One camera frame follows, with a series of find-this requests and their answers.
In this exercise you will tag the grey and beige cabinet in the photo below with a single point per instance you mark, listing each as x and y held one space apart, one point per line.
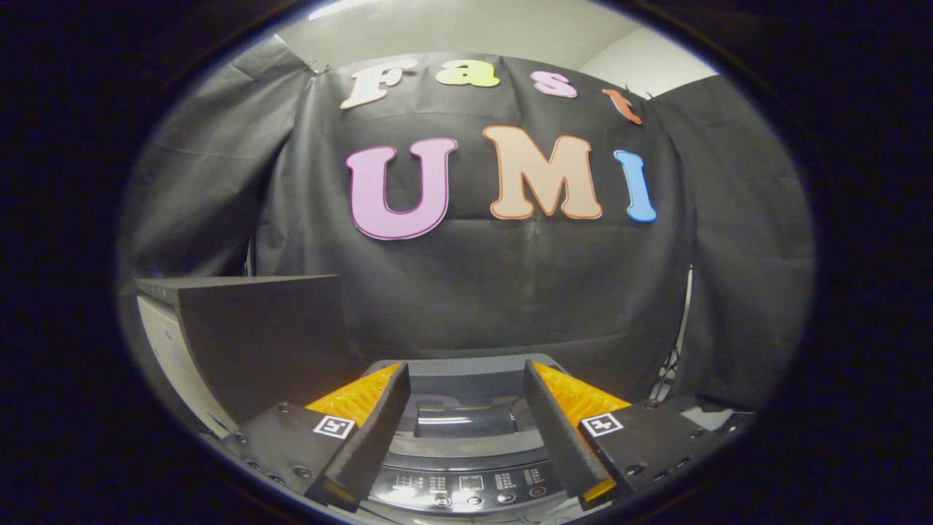
255 343

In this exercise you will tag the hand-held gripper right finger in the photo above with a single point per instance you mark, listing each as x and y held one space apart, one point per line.
560 437

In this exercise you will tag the dark grey washing machine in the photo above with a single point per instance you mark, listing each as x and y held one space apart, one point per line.
474 485

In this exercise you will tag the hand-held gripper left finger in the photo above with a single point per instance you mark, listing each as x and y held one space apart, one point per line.
375 445

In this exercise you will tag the black backdrop cloth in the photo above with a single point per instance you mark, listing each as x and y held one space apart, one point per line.
510 292

